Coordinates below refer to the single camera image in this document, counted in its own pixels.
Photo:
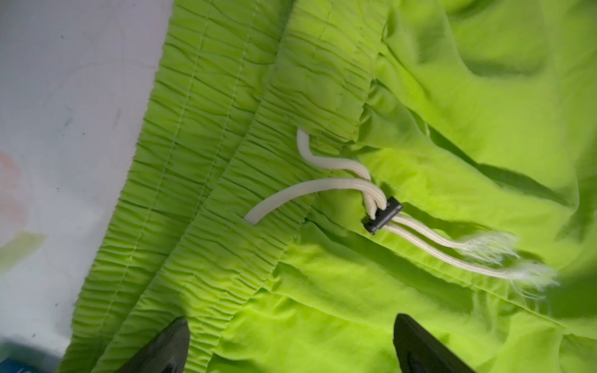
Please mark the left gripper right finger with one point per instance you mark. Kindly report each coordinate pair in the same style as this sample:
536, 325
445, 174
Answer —
419, 351

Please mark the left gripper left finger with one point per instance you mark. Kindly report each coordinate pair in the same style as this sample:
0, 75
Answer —
166, 352

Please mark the lime green shorts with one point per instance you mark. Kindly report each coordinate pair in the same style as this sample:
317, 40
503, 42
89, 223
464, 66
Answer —
308, 170

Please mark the blue white card label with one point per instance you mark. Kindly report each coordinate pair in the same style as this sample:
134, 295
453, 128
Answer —
9, 365

